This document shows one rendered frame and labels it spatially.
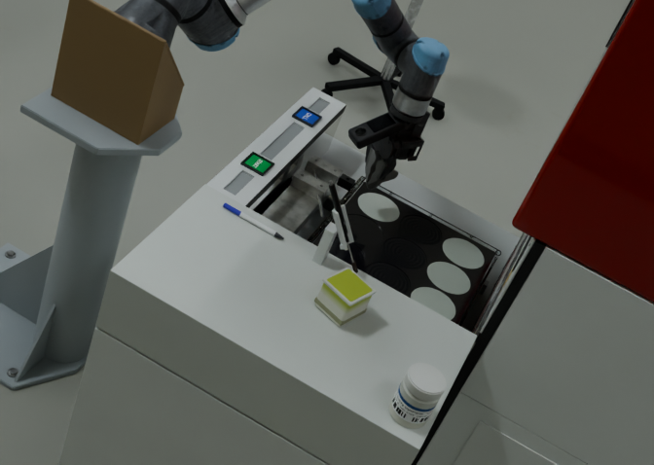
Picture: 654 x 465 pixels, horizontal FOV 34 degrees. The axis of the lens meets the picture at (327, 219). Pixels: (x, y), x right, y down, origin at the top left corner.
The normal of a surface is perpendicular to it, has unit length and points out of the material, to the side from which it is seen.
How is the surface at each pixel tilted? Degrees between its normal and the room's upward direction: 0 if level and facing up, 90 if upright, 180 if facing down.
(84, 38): 90
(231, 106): 0
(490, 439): 90
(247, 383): 90
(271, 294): 0
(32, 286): 90
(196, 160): 0
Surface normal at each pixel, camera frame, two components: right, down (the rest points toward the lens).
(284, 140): 0.31, -0.74
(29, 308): -0.40, 0.46
